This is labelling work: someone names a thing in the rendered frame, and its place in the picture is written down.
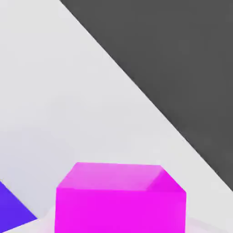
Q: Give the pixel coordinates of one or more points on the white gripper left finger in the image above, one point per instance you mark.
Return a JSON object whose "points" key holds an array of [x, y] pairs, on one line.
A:
{"points": [[40, 225]]}

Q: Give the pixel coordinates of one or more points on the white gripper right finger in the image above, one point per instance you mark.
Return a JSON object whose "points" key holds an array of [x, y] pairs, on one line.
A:
{"points": [[205, 227]]}

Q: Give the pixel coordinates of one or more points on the small magenta cube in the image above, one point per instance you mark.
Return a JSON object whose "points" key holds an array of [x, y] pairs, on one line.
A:
{"points": [[120, 209]]}

